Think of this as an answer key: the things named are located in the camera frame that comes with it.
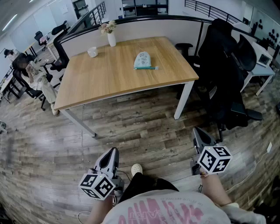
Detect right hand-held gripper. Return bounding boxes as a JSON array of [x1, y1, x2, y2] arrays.
[[189, 127, 233, 175]]

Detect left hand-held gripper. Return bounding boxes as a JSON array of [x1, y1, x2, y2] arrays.
[[78, 147, 125, 201]]

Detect person's left forearm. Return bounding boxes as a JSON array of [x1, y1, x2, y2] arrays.
[[86, 196, 116, 224]]

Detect person's right forearm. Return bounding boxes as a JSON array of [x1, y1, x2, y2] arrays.
[[200, 171, 232, 207]]

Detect white clog shoe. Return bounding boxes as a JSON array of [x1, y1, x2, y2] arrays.
[[130, 163, 144, 176]]

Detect black trousers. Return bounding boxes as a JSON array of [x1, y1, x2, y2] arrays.
[[119, 172, 179, 203]]

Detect white metal table leg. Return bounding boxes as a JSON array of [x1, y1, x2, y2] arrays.
[[174, 81, 195, 120], [59, 108, 97, 138]]

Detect white shirt pink print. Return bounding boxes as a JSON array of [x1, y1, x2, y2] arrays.
[[102, 189, 266, 224]]

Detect black office chair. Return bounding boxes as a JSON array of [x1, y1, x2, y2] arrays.
[[233, 34, 258, 72], [12, 53, 48, 111], [41, 58, 66, 89], [51, 21, 68, 36], [175, 18, 263, 142], [34, 30, 48, 52]]

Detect white desk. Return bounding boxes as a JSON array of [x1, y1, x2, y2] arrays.
[[240, 63, 276, 96]]

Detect white box appliance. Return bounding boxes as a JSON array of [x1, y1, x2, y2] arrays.
[[251, 41, 274, 67]]

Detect white mug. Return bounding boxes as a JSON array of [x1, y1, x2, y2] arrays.
[[87, 46, 98, 58]]

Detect white ceramic vase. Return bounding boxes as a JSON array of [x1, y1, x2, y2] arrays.
[[107, 32, 117, 47]]

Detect black metal railing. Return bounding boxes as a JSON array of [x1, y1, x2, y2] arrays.
[[184, 0, 243, 25], [71, 1, 107, 33]]

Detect pink flower bouquet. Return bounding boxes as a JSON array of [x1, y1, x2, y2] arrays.
[[98, 20, 117, 37]]

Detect black framed glass doors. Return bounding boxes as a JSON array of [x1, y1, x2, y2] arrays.
[[121, 0, 169, 18]]

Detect ceiling strip light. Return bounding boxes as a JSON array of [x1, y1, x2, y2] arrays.
[[2, 14, 18, 32]]

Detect white floor cable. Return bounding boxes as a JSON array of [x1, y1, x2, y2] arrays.
[[225, 144, 274, 193]]

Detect group of black wall decals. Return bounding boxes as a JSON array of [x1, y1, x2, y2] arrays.
[[251, 18, 280, 49]]

